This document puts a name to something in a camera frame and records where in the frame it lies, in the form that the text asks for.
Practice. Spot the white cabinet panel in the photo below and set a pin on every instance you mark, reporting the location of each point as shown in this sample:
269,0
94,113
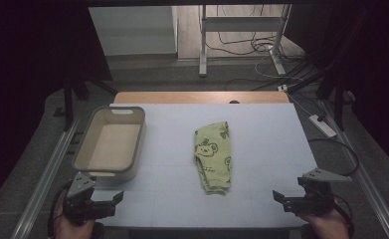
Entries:
132,30

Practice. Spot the black stand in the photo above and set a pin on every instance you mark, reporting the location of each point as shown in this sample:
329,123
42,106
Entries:
68,99
338,99

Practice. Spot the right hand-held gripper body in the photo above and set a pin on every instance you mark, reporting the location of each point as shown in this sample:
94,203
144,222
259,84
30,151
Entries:
318,194

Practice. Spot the green printed pants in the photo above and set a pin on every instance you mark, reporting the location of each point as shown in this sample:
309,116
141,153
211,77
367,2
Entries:
213,156

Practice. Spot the person's right hand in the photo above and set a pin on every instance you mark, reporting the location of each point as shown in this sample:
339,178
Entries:
328,227

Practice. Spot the beige plastic basket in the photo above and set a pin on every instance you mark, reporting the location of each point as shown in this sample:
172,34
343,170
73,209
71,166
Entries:
110,144

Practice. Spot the white power strip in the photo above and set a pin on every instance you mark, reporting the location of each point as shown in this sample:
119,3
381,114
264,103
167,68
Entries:
322,126

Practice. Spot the person's left hand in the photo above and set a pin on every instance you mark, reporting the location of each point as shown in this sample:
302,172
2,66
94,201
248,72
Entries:
71,229

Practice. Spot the aluminium rail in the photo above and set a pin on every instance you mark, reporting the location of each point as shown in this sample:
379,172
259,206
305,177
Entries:
371,186
46,179

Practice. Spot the white table board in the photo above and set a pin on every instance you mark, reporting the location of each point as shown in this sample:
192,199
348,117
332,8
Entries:
265,149

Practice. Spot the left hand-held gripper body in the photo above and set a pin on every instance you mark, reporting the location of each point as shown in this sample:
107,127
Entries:
80,195

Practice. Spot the white metal desk frame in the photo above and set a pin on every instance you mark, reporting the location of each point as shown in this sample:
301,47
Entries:
202,40

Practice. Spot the white plug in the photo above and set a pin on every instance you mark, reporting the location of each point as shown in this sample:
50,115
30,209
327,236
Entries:
282,88

